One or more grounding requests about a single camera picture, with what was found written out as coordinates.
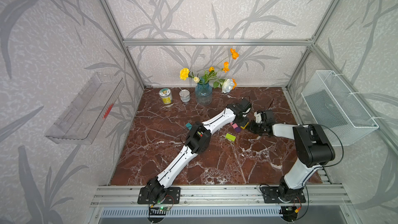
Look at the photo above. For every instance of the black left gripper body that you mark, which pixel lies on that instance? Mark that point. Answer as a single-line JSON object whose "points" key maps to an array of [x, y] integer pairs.
{"points": [[242, 121]]}

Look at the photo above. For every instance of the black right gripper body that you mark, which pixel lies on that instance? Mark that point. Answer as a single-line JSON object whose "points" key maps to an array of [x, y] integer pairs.
{"points": [[257, 128]]}

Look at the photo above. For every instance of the light pink block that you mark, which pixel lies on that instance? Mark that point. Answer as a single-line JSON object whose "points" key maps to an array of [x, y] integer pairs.
{"points": [[234, 125]]}

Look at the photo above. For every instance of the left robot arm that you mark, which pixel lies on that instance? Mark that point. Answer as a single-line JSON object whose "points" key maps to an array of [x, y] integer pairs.
{"points": [[197, 141]]}

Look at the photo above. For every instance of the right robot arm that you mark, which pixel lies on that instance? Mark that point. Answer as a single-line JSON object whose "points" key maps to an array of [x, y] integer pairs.
{"points": [[313, 150]]}

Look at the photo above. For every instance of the yellow orange flower bouquet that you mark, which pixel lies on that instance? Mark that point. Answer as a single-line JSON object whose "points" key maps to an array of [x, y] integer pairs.
{"points": [[211, 75]]}

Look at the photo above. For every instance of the blue glass vase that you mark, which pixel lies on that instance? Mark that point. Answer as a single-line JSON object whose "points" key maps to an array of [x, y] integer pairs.
{"points": [[203, 94]]}

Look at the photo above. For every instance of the white tin can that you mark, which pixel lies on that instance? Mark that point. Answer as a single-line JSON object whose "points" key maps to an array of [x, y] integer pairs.
{"points": [[185, 95]]}

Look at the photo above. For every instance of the yellow green tin can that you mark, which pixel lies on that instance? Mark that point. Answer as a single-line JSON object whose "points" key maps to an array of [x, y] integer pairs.
{"points": [[166, 96]]}

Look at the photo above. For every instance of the right circuit board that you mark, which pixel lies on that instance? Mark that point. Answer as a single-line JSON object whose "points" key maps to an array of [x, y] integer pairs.
{"points": [[289, 213]]}

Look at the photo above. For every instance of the circuit board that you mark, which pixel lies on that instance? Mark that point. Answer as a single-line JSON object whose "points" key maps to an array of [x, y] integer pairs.
{"points": [[289, 213], [159, 210]]}

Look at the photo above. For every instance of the left circuit board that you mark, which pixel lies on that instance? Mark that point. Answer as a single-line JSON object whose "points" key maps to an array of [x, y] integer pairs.
{"points": [[159, 210]]}

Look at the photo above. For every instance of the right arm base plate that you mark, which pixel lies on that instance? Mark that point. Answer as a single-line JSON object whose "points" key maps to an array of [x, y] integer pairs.
{"points": [[282, 194]]}

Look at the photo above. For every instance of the white wire mesh basket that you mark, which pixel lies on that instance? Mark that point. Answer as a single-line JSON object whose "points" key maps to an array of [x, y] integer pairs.
{"points": [[333, 105]]}

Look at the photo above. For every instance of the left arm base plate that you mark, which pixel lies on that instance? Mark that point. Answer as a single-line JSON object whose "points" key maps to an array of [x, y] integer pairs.
{"points": [[166, 196]]}

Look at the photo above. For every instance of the clear plastic wall shelf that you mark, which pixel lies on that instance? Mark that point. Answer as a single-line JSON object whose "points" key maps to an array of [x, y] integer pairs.
{"points": [[80, 123]]}

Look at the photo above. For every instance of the aluminium frame post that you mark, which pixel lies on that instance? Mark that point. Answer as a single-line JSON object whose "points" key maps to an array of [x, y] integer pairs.
{"points": [[119, 39]]}

